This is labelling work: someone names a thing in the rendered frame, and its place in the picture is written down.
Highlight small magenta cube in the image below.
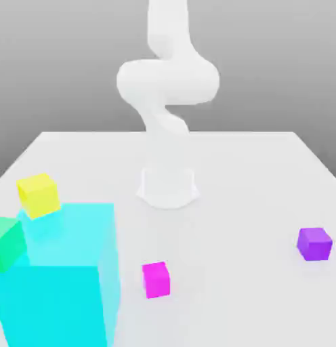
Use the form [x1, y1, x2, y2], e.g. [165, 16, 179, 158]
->
[142, 260, 171, 300]

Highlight small green cube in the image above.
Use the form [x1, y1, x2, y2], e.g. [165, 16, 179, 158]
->
[0, 216, 28, 273]

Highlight small yellow cube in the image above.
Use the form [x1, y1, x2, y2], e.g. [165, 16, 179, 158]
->
[16, 172, 62, 220]

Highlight small purple cube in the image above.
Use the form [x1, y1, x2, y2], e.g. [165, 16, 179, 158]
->
[296, 226, 333, 262]

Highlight large cyan box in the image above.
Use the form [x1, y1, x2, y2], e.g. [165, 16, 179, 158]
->
[0, 202, 122, 347]

